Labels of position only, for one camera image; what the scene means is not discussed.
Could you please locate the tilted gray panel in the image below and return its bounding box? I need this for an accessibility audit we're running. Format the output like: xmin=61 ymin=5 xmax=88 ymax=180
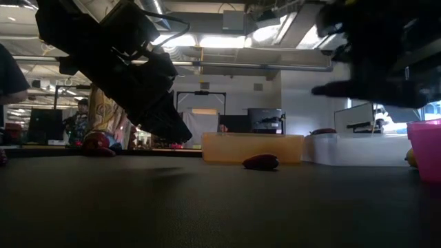
xmin=382 ymin=105 xmax=422 ymax=124

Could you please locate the pink plastic basket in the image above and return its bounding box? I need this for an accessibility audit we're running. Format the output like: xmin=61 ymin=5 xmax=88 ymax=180
xmin=406 ymin=118 xmax=441 ymax=184

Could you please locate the small dark red chili pepper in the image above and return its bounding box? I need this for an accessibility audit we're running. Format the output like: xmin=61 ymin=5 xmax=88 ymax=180
xmin=242 ymin=153 xmax=280 ymax=171

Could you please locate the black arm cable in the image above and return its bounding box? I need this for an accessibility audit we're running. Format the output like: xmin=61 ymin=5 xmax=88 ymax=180
xmin=143 ymin=10 xmax=192 ymax=48

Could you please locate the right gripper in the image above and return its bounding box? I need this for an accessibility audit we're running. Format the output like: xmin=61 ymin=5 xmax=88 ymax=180
xmin=316 ymin=0 xmax=415 ymax=84

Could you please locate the white sheet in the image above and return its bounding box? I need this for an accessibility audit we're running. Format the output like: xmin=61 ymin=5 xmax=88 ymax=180
xmin=184 ymin=109 xmax=220 ymax=145

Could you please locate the black screen panel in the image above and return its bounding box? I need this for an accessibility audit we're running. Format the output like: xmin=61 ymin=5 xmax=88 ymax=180
xmin=218 ymin=114 xmax=249 ymax=134

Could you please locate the long gray ceiling pipe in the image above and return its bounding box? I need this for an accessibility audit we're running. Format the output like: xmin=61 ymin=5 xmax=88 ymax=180
xmin=13 ymin=54 xmax=334 ymax=72

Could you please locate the orange plastic basket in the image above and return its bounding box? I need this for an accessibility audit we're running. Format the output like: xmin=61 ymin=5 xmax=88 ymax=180
xmin=201 ymin=132 xmax=305 ymax=164

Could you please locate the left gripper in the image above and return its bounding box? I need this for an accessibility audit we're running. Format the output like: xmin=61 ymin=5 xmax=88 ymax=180
xmin=57 ymin=51 xmax=194 ymax=144

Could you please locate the gray ceiling box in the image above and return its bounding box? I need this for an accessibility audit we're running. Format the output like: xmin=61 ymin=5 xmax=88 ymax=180
xmin=222 ymin=10 xmax=247 ymax=32

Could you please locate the black monitor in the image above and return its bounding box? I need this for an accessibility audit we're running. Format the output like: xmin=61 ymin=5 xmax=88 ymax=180
xmin=247 ymin=107 xmax=287 ymax=135
xmin=26 ymin=108 xmax=65 ymax=143

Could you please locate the small purple eggplant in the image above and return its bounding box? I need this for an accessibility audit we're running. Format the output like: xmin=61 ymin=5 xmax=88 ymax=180
xmin=96 ymin=147 xmax=117 ymax=158

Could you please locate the white plastic basket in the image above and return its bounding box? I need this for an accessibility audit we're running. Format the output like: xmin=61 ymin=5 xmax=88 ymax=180
xmin=302 ymin=132 xmax=413 ymax=168

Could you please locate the black frame stand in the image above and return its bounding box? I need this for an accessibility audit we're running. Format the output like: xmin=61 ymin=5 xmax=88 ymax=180
xmin=177 ymin=90 xmax=227 ymax=116
xmin=53 ymin=84 xmax=92 ymax=111

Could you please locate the gray backed monitor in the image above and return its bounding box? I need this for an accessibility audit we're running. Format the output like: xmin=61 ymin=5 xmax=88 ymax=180
xmin=334 ymin=103 xmax=376 ymax=134

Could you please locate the smooth silver air duct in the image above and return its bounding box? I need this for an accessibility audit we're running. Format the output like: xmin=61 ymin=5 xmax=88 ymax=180
xmin=151 ymin=0 xmax=172 ymax=30

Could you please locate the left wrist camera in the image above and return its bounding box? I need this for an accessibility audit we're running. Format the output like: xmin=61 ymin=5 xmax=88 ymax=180
xmin=99 ymin=0 xmax=162 ymax=58

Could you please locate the ceiling light panel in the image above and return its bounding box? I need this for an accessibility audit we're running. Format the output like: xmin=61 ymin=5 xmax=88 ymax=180
xmin=151 ymin=32 xmax=198 ymax=48
xmin=198 ymin=34 xmax=247 ymax=50

